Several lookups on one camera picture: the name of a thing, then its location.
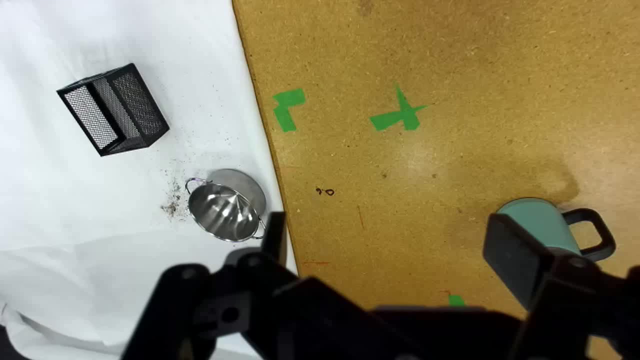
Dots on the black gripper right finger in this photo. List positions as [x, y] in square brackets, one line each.
[516, 256]

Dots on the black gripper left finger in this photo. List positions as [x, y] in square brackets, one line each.
[273, 232]

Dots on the stainless steel bowl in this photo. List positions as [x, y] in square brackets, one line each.
[220, 206]

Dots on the small curved green tape mark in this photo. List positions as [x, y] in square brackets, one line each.
[457, 300]

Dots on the L-shaped green tape mark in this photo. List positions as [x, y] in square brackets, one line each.
[284, 113]

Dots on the cross-shaped green tape mark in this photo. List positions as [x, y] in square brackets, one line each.
[400, 117]

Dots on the black mesh box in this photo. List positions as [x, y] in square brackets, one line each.
[133, 107]

